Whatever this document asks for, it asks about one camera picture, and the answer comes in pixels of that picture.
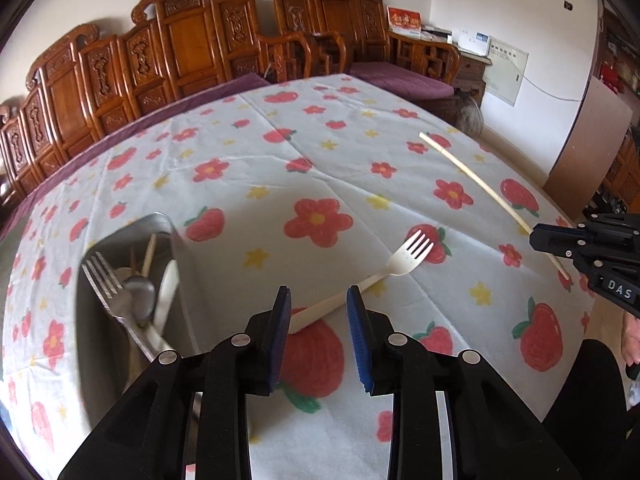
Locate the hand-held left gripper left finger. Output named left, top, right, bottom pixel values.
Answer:
left=57, top=286, right=292, bottom=480

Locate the white plastic spoon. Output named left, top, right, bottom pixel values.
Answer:
left=151, top=259, right=180, bottom=333

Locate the thin wall cable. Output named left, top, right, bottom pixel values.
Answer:
left=522, top=72, right=586, bottom=103

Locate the brown wooden board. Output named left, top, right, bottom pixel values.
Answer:
left=547, top=76, right=633, bottom=221

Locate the wooden side table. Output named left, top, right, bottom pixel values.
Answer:
left=452, top=52, right=493, bottom=107

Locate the long light bamboo chopstick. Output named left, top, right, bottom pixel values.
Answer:
left=419, top=132, right=571, bottom=281

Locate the white box with blue label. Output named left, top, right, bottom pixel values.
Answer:
left=457, top=32, right=491, bottom=57

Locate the wooden lattice cabinet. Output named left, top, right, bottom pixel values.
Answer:
left=592, top=130, right=640, bottom=218

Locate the floral strawberry tablecloth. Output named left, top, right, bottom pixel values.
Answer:
left=2, top=74, right=598, bottom=480

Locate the rectangular metal tray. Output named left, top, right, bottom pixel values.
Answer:
left=74, top=212, right=203, bottom=433

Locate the metal spoon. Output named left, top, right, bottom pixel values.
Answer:
left=123, top=275, right=157, bottom=328

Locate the person's right hand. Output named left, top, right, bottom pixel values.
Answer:
left=620, top=317, right=640, bottom=367

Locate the red desk calendar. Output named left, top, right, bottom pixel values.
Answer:
left=387, top=6, right=422, bottom=37

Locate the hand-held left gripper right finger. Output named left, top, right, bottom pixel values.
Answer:
left=346, top=285, right=583, bottom=480

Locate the carved wooden bench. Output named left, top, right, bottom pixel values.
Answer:
left=0, top=0, right=313, bottom=211

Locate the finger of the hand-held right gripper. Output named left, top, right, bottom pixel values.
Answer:
left=531, top=213, right=640, bottom=246
left=534, top=242, right=640, bottom=273

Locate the beige plastic fork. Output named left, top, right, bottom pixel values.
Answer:
left=289, top=229, right=435, bottom=334

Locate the carved wooden armchair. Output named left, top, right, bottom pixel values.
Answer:
left=272, top=0, right=461, bottom=86

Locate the large metal fork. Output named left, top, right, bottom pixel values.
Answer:
left=81, top=251, right=173, bottom=361

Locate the white wall distribution box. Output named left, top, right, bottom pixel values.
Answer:
left=482, top=36, right=529, bottom=107

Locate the person's dark trouser leg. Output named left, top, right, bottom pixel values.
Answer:
left=542, top=339, right=640, bottom=480

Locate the red ornament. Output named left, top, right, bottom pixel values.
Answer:
left=601, top=62, right=625, bottom=95

